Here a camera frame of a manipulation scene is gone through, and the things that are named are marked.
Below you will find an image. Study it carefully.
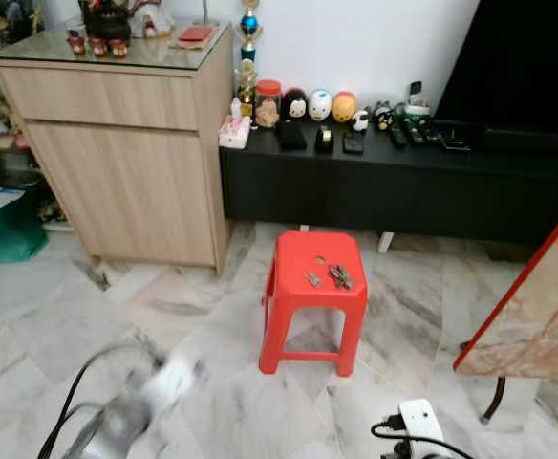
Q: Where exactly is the large key bunch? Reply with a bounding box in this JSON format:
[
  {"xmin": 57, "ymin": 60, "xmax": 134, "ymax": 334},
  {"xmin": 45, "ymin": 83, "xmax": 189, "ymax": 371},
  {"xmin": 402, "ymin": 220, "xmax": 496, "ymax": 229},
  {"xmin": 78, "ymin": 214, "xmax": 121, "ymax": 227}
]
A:
[{"xmin": 328, "ymin": 264, "xmax": 355, "ymax": 291}]

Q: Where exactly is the marble table with red edge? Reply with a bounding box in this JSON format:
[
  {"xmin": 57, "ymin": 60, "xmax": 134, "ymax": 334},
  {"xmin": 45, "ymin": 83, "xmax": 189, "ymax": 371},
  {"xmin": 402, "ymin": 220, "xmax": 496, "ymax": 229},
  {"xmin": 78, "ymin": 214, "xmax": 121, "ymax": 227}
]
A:
[{"xmin": 452, "ymin": 189, "xmax": 558, "ymax": 383}]

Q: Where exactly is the black flat card case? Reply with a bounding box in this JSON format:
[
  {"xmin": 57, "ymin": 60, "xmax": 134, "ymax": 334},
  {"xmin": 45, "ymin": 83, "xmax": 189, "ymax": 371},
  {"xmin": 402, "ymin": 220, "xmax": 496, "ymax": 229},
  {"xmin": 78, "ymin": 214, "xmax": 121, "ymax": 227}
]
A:
[{"xmin": 439, "ymin": 122, "xmax": 472, "ymax": 153}]

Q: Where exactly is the black television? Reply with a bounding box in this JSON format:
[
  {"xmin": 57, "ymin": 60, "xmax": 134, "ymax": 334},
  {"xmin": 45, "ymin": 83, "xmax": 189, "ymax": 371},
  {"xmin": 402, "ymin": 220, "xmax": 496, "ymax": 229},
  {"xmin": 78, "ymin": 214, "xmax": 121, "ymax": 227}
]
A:
[{"xmin": 432, "ymin": 0, "xmax": 558, "ymax": 156}]

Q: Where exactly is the black remote control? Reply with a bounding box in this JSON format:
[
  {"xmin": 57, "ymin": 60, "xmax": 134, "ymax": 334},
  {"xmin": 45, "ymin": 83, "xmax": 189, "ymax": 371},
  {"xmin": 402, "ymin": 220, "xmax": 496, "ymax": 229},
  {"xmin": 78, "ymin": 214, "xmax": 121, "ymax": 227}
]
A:
[
  {"xmin": 418, "ymin": 118, "xmax": 446, "ymax": 143},
  {"xmin": 401, "ymin": 118, "xmax": 427, "ymax": 145},
  {"xmin": 386, "ymin": 122, "xmax": 410, "ymax": 148}
]

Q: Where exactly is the dark brown table leg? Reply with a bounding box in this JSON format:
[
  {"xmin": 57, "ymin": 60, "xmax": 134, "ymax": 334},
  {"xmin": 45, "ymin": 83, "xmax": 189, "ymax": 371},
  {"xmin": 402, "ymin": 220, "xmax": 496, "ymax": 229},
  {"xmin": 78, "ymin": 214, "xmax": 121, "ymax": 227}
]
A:
[{"xmin": 479, "ymin": 375, "xmax": 508, "ymax": 426}]

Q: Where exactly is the black TV console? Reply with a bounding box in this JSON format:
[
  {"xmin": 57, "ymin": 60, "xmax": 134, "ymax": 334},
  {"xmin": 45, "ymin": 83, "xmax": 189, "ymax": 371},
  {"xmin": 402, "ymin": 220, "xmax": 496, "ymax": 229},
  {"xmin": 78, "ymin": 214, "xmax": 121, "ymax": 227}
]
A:
[{"xmin": 220, "ymin": 117, "xmax": 558, "ymax": 246}]

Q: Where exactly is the green desk holder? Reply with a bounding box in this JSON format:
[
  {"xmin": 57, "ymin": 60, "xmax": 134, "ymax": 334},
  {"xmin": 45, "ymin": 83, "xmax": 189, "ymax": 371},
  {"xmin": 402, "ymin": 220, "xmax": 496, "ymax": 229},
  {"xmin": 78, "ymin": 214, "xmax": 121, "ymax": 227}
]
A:
[{"xmin": 396, "ymin": 80, "xmax": 434, "ymax": 119}]

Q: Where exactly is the black phone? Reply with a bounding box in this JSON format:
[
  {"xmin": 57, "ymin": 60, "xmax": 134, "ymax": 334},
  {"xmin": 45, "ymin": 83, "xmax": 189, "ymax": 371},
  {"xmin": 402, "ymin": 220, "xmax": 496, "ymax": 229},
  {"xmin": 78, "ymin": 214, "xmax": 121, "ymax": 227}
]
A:
[{"xmin": 343, "ymin": 129, "xmax": 367, "ymax": 156}]

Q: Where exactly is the yellow Pooh round plush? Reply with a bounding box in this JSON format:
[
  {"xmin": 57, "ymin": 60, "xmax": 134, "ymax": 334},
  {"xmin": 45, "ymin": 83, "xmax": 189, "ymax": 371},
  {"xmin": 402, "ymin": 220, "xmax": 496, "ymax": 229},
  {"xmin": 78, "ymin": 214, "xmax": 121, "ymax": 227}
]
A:
[{"xmin": 332, "ymin": 91, "xmax": 358, "ymax": 123}]

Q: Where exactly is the black tape dispenser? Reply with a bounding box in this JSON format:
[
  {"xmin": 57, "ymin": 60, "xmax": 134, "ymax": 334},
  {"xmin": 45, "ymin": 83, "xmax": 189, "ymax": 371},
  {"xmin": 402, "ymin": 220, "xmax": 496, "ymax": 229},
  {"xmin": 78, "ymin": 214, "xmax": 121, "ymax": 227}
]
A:
[{"xmin": 315, "ymin": 125, "xmax": 336, "ymax": 155}]

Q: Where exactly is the red plastic stool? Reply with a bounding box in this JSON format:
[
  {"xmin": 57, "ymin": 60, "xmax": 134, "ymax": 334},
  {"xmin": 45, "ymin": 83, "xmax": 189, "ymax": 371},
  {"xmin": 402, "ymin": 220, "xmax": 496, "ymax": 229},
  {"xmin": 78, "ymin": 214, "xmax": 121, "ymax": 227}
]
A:
[{"xmin": 258, "ymin": 230, "xmax": 370, "ymax": 378}]

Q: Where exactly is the white Donald round plush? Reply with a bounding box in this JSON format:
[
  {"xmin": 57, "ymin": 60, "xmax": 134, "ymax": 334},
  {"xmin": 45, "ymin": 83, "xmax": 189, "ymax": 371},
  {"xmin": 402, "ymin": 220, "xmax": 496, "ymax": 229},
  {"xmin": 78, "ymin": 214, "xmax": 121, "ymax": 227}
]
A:
[{"xmin": 308, "ymin": 89, "xmax": 333, "ymax": 122}]

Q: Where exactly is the black pouch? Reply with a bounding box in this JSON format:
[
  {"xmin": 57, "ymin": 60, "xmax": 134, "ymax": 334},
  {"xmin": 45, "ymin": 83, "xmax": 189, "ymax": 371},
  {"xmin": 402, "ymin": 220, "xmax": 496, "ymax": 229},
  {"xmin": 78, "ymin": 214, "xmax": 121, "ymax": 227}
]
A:
[{"xmin": 276, "ymin": 120, "xmax": 310, "ymax": 152}]

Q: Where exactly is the black Mickey round plush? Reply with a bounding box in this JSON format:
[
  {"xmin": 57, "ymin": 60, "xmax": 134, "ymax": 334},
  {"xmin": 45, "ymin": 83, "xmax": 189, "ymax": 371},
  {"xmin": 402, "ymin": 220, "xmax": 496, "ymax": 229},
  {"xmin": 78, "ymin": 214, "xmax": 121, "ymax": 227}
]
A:
[{"xmin": 281, "ymin": 88, "xmax": 310, "ymax": 120}]

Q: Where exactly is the red lid snack jar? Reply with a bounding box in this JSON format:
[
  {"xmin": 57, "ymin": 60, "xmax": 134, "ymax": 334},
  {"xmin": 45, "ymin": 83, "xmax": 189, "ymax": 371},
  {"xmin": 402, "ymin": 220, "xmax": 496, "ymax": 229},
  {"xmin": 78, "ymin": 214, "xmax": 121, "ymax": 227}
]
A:
[{"xmin": 254, "ymin": 79, "xmax": 284, "ymax": 130}]

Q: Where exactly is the pink tissue pack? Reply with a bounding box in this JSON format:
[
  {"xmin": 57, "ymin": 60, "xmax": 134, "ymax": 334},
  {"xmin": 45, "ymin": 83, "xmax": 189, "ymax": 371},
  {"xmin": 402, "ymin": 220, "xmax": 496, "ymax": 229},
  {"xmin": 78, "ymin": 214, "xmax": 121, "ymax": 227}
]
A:
[{"xmin": 219, "ymin": 98, "xmax": 253, "ymax": 150}]

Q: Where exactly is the gold trophy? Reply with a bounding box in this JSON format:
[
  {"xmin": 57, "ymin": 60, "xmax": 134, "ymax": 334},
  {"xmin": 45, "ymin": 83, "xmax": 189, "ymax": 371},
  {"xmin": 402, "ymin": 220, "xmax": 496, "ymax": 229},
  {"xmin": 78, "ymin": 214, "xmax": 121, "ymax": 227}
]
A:
[{"xmin": 235, "ymin": 59, "xmax": 260, "ymax": 119}]

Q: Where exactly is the blue trophy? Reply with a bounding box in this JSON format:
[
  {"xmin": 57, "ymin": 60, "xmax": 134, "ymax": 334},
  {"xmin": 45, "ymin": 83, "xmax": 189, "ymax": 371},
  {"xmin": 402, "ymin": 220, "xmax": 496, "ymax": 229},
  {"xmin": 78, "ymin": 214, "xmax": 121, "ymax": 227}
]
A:
[{"xmin": 239, "ymin": 0, "xmax": 263, "ymax": 60}]

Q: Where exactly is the red booklet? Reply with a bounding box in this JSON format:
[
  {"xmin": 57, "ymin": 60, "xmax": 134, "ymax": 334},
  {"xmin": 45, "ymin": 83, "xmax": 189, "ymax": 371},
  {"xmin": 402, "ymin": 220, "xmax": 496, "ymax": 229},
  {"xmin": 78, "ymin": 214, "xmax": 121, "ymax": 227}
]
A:
[{"xmin": 169, "ymin": 24, "xmax": 219, "ymax": 51}]

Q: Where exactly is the light wood cabinet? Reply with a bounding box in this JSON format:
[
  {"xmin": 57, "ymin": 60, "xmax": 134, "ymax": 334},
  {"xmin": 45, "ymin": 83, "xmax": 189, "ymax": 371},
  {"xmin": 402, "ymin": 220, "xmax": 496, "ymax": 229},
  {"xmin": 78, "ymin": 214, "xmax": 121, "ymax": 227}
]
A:
[{"xmin": 0, "ymin": 21, "xmax": 235, "ymax": 275}]

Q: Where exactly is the white figurine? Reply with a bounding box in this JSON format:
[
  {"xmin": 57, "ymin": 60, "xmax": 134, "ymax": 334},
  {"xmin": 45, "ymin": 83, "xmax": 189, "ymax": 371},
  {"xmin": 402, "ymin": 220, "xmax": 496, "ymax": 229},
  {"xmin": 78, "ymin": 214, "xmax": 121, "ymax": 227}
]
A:
[{"xmin": 131, "ymin": 0, "xmax": 176, "ymax": 39}]

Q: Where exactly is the black teapot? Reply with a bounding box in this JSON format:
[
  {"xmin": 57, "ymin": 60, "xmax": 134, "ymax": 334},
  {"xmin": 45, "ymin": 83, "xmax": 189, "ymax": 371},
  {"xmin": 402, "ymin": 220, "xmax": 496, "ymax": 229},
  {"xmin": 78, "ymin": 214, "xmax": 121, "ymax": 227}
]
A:
[{"xmin": 78, "ymin": 0, "xmax": 133, "ymax": 42}]

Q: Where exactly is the green fabric bag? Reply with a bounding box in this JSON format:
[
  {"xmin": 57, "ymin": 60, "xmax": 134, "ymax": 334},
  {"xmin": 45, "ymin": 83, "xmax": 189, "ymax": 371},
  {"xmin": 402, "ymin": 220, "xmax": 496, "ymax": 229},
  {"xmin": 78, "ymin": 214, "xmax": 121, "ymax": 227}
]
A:
[{"xmin": 0, "ymin": 186, "xmax": 50, "ymax": 265}]

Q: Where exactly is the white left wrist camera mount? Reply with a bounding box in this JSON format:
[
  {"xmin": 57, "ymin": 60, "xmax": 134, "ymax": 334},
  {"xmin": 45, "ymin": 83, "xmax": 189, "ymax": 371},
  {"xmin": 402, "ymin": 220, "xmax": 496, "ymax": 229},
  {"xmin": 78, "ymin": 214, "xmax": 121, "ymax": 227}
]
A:
[{"xmin": 140, "ymin": 352, "xmax": 204, "ymax": 408}]

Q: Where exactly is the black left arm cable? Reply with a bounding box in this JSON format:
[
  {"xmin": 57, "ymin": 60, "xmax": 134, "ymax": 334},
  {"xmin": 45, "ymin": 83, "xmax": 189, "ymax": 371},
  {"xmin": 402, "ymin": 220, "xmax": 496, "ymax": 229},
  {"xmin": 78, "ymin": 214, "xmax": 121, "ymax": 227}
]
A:
[{"xmin": 35, "ymin": 342, "xmax": 161, "ymax": 459}]

